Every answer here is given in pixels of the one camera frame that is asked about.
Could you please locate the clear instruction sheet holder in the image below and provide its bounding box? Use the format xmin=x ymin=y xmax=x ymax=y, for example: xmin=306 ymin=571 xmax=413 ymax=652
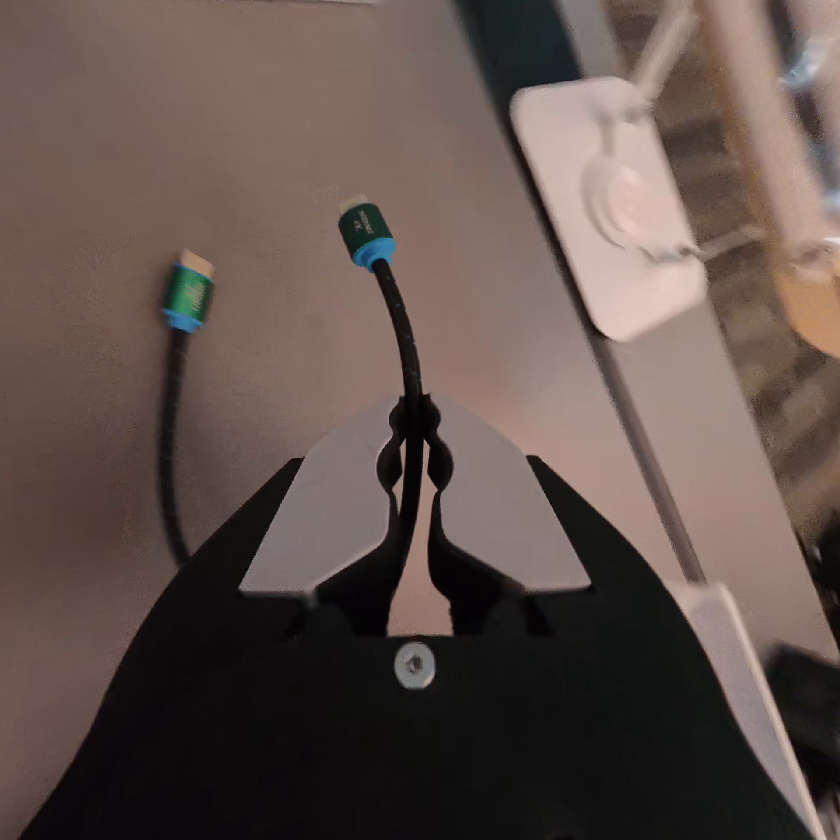
xmin=630 ymin=0 xmax=840 ymax=263

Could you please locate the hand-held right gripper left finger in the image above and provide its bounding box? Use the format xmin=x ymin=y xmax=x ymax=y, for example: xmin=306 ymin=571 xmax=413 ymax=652
xmin=239 ymin=395 xmax=411 ymax=635

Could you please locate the clear plastic bin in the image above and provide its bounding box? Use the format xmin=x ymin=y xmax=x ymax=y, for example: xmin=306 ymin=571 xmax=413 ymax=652
xmin=663 ymin=581 xmax=829 ymax=840

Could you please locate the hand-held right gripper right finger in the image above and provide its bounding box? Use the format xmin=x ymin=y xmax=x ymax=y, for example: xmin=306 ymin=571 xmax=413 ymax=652
xmin=425 ymin=392 xmax=592 ymax=635

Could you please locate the white sign stand base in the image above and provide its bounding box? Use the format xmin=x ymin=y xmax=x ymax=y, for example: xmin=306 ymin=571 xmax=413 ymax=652
xmin=511 ymin=75 xmax=711 ymax=343

